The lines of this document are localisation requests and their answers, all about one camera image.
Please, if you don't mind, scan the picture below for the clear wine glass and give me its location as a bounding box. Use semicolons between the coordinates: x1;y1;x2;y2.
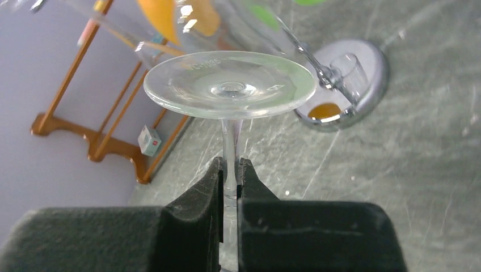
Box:
64;0;226;69
222;1;307;62
144;50;317;271

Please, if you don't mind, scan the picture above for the green plastic wine glass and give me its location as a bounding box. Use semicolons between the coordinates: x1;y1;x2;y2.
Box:
244;1;326;31

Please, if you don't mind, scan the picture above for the orange plastic wine glass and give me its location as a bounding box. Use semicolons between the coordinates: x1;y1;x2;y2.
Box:
137;0;221;46

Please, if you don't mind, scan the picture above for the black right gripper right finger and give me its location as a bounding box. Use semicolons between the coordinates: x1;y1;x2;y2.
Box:
238;159;407;271

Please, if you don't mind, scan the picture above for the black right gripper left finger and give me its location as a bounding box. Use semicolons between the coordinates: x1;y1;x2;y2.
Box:
1;157;222;271

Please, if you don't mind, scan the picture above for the chrome wine glass rack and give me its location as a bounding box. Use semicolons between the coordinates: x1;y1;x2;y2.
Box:
276;18;389;132

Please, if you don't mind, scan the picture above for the small teal white box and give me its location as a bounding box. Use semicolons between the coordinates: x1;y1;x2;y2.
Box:
137;125;162;157

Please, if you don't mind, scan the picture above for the wooden shelf rack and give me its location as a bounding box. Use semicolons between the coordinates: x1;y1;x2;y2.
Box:
31;1;188;184

